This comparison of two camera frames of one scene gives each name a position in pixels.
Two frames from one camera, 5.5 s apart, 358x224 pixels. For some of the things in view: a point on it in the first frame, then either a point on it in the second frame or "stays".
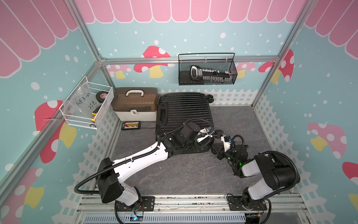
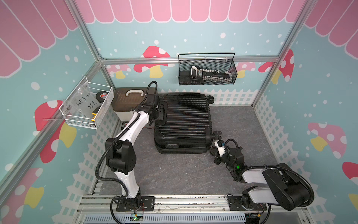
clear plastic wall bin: (86, 104) stays
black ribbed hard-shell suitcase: (174, 109) stays
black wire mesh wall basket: (197, 69) stays
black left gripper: (198, 147) -> (153, 119)
